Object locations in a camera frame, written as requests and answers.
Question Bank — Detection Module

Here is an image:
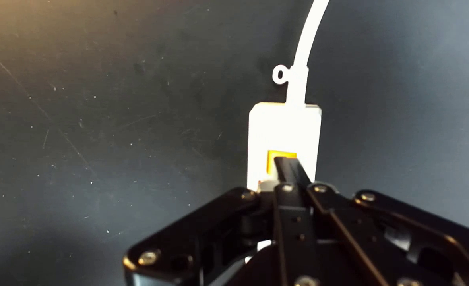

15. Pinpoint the white power strip cable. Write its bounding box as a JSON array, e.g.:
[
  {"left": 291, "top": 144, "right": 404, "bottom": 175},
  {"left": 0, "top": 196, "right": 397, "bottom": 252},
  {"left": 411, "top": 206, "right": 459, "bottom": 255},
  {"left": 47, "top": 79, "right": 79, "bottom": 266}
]
[{"left": 270, "top": 0, "right": 332, "bottom": 109}]

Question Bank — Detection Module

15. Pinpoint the white power strip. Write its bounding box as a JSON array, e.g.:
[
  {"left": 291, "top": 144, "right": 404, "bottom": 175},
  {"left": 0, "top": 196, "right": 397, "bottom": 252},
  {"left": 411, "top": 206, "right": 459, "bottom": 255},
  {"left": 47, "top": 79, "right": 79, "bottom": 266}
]
[{"left": 240, "top": 101, "right": 324, "bottom": 268}]

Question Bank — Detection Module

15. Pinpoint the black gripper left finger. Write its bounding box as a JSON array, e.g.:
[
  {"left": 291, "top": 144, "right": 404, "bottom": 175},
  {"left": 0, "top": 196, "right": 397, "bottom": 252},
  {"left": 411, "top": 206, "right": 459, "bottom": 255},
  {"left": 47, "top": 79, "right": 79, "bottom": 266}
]
[{"left": 121, "top": 158, "right": 294, "bottom": 286}]

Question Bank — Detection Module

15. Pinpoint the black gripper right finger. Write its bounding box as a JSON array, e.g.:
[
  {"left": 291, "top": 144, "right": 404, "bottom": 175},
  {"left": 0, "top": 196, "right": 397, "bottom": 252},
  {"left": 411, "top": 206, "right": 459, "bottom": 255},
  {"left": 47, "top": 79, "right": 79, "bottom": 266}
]
[{"left": 291, "top": 158, "right": 469, "bottom": 286}]

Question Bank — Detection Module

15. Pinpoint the power strip rocker switch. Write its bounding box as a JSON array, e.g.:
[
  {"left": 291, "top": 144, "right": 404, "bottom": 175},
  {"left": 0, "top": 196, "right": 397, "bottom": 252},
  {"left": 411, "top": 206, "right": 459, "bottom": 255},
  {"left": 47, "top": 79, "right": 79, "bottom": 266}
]
[{"left": 264, "top": 150, "right": 299, "bottom": 177}]

